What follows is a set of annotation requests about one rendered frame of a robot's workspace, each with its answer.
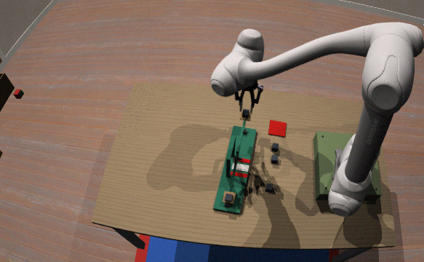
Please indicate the red flat square plate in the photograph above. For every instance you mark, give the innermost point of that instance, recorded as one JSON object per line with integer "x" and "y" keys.
{"x": 277, "y": 128}

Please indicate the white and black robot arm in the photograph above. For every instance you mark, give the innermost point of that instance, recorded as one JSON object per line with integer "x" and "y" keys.
{"x": 387, "y": 81}

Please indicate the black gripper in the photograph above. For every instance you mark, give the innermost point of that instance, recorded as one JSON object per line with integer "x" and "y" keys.
{"x": 251, "y": 91}

